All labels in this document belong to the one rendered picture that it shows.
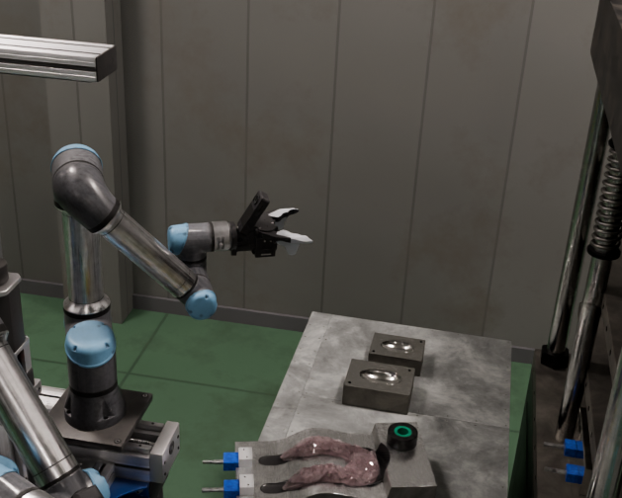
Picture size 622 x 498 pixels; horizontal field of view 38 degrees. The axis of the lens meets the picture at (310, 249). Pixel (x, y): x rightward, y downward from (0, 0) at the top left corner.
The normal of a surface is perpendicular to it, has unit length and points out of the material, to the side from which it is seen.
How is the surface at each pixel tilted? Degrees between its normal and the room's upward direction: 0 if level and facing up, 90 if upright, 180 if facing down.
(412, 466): 0
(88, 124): 90
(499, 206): 90
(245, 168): 90
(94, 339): 7
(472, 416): 0
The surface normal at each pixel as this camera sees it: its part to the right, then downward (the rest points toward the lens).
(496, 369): 0.04, -0.89
